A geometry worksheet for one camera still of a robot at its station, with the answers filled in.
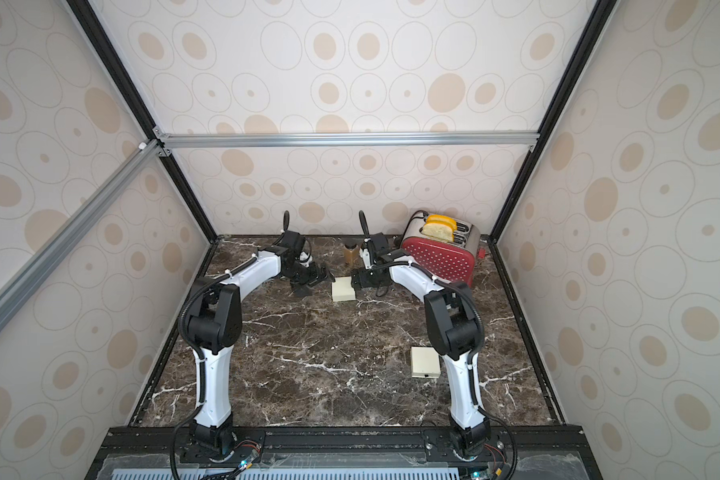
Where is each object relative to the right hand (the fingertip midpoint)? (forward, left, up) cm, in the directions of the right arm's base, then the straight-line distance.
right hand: (358, 284), depth 98 cm
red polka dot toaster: (+5, -29, +8) cm, 31 cm away
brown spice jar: (+13, +4, -1) cm, 14 cm away
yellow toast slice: (+15, -26, +15) cm, 34 cm away
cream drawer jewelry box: (+1, +6, -4) cm, 7 cm away
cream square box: (-24, -21, -4) cm, 32 cm away
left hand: (0, +9, +2) cm, 9 cm away
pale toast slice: (+12, -25, +13) cm, 31 cm away
